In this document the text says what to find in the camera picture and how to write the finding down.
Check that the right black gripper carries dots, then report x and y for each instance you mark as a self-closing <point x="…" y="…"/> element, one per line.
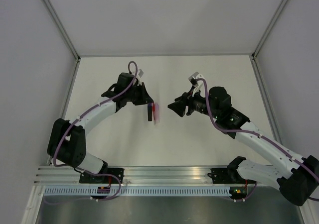
<point x="186" y="99"/>

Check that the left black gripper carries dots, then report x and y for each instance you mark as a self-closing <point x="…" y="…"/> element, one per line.
<point x="145" y="98"/>

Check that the black purple-tip marker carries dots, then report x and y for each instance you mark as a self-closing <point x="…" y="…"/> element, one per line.
<point x="150" y="112"/>

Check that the red gel pen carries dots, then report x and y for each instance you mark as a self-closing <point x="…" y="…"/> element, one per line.
<point x="153" y="112"/>

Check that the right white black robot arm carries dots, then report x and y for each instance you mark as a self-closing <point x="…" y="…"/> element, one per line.
<point x="293" y="175"/>

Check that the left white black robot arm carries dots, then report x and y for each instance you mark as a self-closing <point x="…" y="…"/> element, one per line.
<point x="67" y="142"/>

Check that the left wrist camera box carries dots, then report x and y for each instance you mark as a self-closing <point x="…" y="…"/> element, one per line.
<point x="138" y="77"/>

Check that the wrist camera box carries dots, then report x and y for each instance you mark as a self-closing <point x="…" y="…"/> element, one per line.
<point x="138" y="77"/>
<point x="196" y="80"/>

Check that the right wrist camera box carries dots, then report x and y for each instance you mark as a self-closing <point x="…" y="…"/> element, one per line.
<point x="196" y="80"/>

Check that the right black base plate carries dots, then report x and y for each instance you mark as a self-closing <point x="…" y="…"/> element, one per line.
<point x="225" y="176"/>

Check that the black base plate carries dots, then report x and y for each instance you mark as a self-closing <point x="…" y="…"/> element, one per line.
<point x="86" y="178"/>
<point x="225" y="176"/>

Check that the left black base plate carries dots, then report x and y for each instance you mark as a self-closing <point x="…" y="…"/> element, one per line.
<point x="86" y="178"/>

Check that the aluminium mounting rail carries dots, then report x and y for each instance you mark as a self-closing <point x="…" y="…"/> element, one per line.
<point x="133" y="175"/>

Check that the white slotted cable duct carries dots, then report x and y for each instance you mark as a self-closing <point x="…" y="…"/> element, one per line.
<point x="148" y="191"/>

